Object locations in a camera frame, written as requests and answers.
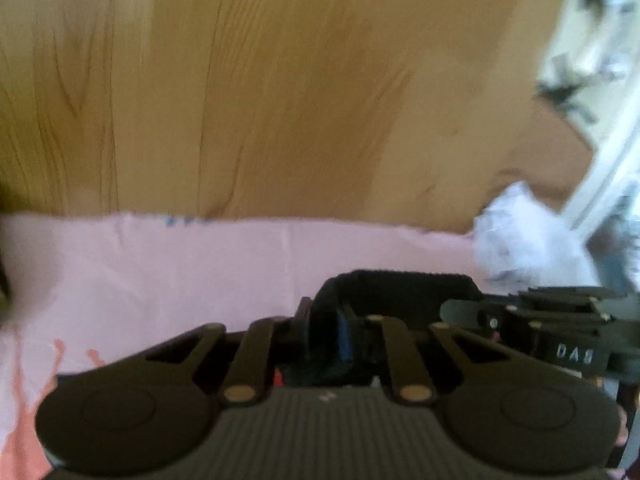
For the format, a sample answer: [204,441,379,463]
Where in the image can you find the folded black and green garment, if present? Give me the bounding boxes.
[0,180,14,317]

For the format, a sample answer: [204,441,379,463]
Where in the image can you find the black tape strip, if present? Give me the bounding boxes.
[536,82,598,123]

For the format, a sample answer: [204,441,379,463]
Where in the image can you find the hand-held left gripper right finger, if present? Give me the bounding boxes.
[338,308,512,407]

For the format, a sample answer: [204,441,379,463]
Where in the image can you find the pink deer print bed sheet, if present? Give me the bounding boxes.
[0,212,596,480]

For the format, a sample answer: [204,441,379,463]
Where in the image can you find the brown cushion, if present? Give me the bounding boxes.
[498,104,597,213]

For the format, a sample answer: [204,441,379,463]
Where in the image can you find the white cloth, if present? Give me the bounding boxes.
[471,182,600,285]

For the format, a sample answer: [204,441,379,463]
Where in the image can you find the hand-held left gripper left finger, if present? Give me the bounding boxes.
[145,296,315,407]

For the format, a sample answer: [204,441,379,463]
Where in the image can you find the wood grain headboard panel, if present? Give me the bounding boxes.
[0,0,576,235]

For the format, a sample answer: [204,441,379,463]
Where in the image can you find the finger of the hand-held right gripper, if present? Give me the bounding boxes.
[439,297,506,333]

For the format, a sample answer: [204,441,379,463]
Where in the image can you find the black red white patterned sweater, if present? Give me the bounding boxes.
[278,269,482,389]

